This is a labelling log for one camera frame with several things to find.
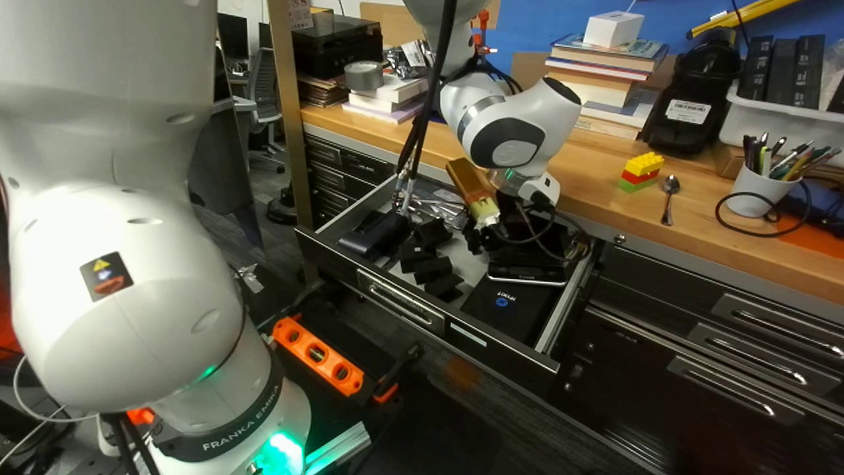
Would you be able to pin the clear plastic parts bag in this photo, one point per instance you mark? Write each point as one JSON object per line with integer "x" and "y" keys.
{"x": 437, "y": 198}

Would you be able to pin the green pen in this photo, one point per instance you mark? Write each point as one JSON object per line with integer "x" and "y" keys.
{"x": 792, "y": 165}

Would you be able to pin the yellow bar tool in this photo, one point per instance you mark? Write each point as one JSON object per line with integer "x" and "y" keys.
{"x": 747, "y": 15}

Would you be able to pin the small white box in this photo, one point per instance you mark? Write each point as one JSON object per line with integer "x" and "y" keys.
{"x": 613, "y": 30}

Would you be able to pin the dark pen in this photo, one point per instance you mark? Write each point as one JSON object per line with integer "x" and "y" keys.
{"x": 820, "y": 157}
{"x": 779, "y": 151}
{"x": 750, "y": 154}

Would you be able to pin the grey metal drawer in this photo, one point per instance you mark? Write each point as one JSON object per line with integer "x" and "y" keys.
{"x": 477, "y": 281}

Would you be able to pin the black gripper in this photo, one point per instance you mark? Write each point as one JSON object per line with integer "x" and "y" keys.
{"x": 528, "y": 227}

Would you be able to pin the gold wrist camera bar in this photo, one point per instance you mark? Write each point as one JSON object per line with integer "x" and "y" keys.
{"x": 471, "y": 189}

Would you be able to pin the black plastic part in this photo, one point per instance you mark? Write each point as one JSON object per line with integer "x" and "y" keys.
{"x": 435, "y": 271}
{"x": 435, "y": 234}

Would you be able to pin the white pen cup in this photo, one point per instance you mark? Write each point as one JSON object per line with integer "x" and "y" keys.
{"x": 760, "y": 198}

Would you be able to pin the small orange connector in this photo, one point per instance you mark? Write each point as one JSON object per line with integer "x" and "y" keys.
{"x": 140, "y": 418}

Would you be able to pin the thin hardcover book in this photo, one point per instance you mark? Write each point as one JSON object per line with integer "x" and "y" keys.
{"x": 609, "y": 69}
{"x": 617, "y": 54}

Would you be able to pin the brown cardboard sheet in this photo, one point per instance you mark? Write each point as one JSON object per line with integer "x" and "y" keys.
{"x": 378, "y": 16}

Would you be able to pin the orange spirit level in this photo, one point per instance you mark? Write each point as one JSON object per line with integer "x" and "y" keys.
{"x": 319, "y": 355}

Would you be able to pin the stack of flat boards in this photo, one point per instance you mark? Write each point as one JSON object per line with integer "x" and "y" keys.
{"x": 321, "y": 91}

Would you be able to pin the metal spoon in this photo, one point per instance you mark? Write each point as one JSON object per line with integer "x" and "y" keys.
{"x": 672, "y": 182}

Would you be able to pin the black box blue logo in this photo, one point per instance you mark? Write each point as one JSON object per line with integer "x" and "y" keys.
{"x": 510, "y": 306}

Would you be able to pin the blue wall board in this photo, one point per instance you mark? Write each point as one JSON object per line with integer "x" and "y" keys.
{"x": 544, "y": 21}

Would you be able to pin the black box bracket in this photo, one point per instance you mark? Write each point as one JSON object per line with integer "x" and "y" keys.
{"x": 444, "y": 288}

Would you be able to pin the grey duct tape roll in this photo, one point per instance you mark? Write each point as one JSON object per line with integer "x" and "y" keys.
{"x": 363, "y": 77}

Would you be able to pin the black printer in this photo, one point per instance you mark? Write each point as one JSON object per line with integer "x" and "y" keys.
{"x": 340, "y": 42}

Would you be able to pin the black plastic bracket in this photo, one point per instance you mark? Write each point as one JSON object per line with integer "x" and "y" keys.
{"x": 417, "y": 256}

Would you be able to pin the black pouch white label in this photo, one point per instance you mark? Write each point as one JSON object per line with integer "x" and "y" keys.
{"x": 694, "y": 69}

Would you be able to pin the white plastic bin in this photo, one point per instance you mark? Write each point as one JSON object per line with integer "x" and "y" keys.
{"x": 775, "y": 123}

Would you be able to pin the black orange clamp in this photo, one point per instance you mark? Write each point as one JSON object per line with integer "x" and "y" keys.
{"x": 399, "y": 370}

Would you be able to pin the lilac flat board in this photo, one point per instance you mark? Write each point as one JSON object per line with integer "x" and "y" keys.
{"x": 378, "y": 114}

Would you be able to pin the blue flat object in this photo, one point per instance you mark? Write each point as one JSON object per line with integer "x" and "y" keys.
{"x": 826, "y": 201}

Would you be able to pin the black desk monitor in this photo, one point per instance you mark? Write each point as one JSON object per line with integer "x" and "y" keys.
{"x": 233, "y": 36}

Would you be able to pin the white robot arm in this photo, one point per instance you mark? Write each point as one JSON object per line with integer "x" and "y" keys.
{"x": 122, "y": 300}

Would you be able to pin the grey drawer cabinet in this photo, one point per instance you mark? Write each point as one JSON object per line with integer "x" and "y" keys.
{"x": 704, "y": 397}
{"x": 344, "y": 176}

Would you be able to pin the crumpled silver foil bag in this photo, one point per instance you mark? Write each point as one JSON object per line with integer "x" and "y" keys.
{"x": 411, "y": 54}

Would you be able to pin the black rectangular block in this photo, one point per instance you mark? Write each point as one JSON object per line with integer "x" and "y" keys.
{"x": 756, "y": 67}
{"x": 783, "y": 69}
{"x": 812, "y": 69}

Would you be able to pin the black two-prong block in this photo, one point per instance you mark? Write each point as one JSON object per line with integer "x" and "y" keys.
{"x": 479, "y": 242}

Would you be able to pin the office chair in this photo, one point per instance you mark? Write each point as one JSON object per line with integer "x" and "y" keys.
{"x": 264, "y": 87}

